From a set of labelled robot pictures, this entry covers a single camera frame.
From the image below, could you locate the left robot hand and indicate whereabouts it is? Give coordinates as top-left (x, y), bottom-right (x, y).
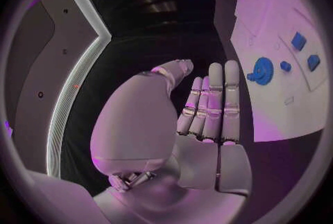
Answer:
top-left (89, 59), bottom-right (254, 224)

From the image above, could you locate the white task board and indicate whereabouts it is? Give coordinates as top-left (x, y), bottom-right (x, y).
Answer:
top-left (229, 0), bottom-right (331, 142)

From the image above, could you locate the blue square block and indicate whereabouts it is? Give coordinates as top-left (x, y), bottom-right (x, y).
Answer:
top-left (290, 31), bottom-right (307, 52)

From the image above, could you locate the blue gear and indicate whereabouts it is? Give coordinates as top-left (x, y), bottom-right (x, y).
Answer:
top-left (246, 57), bottom-right (275, 86)

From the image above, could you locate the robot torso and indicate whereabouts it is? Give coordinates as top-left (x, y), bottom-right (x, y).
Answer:
top-left (4, 0), bottom-right (113, 179)

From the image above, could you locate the blue peg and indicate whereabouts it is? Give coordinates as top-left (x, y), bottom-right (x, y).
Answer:
top-left (279, 60), bottom-right (293, 72)

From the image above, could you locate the blue hexagonal block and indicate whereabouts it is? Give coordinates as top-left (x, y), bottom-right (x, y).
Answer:
top-left (306, 54), bottom-right (321, 72)

